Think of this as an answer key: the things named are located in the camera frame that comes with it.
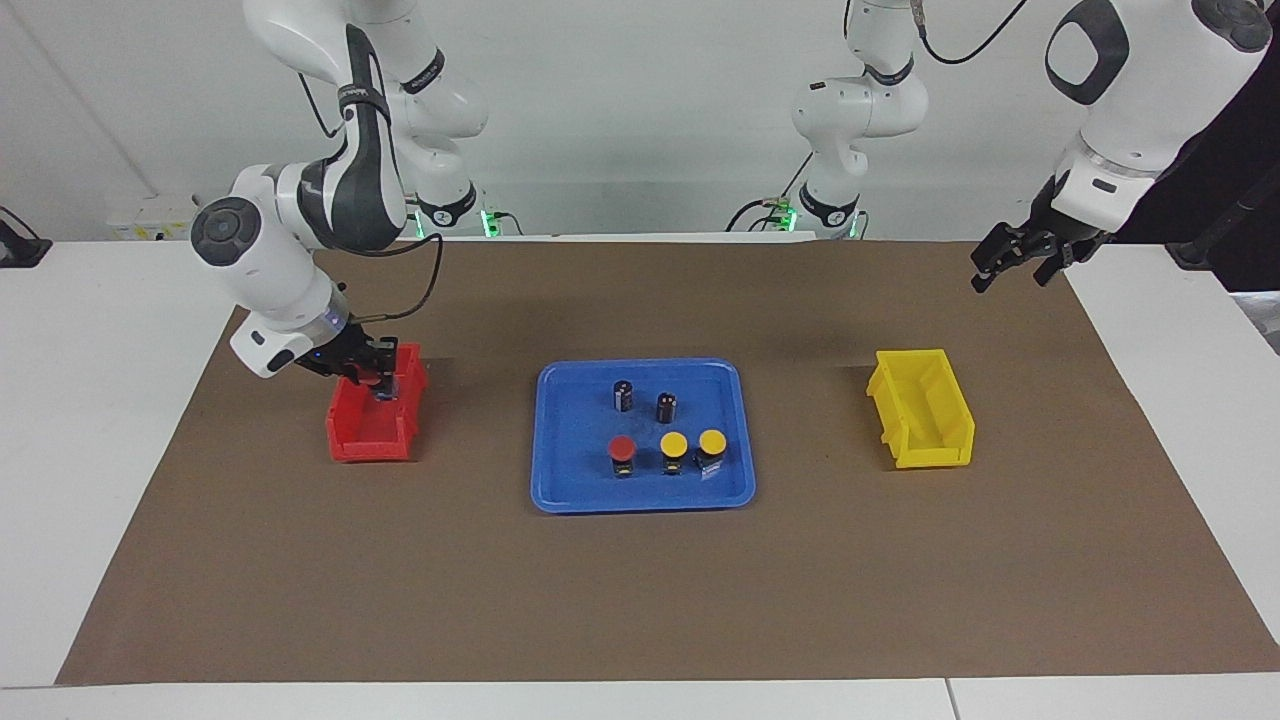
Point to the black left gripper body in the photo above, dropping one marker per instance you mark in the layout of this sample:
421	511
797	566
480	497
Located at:
1042	232

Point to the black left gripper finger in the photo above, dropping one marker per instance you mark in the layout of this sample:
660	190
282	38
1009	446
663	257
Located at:
986	270
1051	266

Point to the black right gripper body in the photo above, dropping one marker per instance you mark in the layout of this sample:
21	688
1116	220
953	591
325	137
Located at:
335	355

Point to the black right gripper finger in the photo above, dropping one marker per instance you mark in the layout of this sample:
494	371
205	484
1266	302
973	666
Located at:
389	360
356	374

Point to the red push button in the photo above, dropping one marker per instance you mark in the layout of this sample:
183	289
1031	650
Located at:
386	395
622	448

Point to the yellow push button with label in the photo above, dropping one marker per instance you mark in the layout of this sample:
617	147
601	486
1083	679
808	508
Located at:
711	441

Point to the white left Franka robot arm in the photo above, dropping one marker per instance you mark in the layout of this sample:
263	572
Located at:
1150	90

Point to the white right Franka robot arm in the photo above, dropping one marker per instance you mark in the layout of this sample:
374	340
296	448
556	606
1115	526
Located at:
260	260

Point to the red plastic storage bin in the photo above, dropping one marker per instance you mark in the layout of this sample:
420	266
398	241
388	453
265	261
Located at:
375	430

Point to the black stand leg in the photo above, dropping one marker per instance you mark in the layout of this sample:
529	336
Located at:
1190	252

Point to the yellow plastic storage bin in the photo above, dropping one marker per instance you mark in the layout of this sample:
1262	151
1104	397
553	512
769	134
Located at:
925	415

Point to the blue plastic tray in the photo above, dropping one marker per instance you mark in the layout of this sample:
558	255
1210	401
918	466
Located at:
580	410

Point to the black fabric backdrop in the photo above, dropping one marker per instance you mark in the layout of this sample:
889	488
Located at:
1240	180

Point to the white crumpled sheet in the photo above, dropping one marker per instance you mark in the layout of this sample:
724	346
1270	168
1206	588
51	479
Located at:
1262	315

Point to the white power strip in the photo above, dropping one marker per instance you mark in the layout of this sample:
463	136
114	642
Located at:
150	215

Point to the black cylindrical capacitor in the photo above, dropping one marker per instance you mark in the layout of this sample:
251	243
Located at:
666	408
623	396

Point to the brown paper table mat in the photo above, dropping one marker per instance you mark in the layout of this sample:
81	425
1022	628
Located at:
640	590

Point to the black clamp mount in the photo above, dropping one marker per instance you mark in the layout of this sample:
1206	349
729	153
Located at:
20	250

